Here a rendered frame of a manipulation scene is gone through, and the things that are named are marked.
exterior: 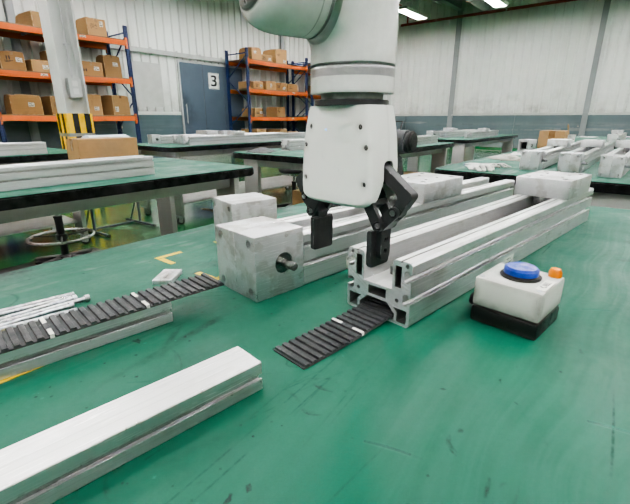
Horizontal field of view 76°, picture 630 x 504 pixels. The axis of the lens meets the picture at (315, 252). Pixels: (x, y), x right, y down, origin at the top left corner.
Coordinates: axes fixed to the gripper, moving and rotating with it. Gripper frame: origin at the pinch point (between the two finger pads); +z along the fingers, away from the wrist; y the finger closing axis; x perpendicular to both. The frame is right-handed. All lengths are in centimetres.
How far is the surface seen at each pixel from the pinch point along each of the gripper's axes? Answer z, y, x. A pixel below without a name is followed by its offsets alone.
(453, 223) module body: 2.9, -2.2, 29.1
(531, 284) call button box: 5.0, 15.0, 16.0
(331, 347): 10.5, 2.0, -4.6
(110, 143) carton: -2, -206, 42
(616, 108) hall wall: -45, -266, 1478
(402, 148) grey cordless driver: -6, -35, 61
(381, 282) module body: 6.5, 0.1, 6.7
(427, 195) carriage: 0.9, -13.5, 39.2
